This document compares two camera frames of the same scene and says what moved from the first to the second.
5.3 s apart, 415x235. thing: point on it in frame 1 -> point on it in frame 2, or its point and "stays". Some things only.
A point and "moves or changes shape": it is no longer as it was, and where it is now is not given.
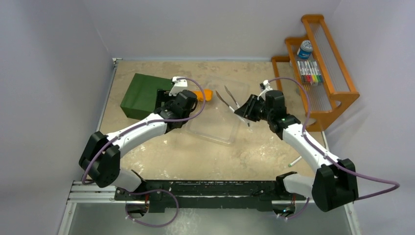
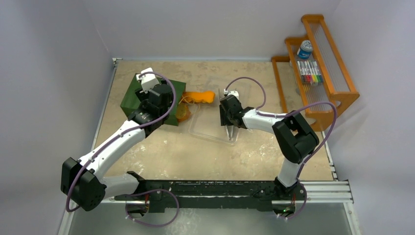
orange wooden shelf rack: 314,68 stays
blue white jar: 305,51 stays
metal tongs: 231,108 moves or changes shape
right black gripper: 245,110 -> 229,119
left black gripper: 163,96 -> 143,97
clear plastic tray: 216,122 stays
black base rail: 208,196 stays
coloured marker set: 310,72 stays
